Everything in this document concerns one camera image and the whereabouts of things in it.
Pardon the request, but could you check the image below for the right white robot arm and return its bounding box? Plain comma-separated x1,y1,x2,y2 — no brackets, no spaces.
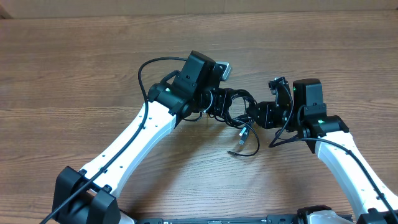
247,77,397,223

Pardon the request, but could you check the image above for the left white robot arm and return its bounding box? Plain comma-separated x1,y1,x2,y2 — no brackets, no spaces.
43,51,231,224

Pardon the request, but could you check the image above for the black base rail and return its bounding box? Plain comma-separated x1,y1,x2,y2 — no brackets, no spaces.
137,214,303,224

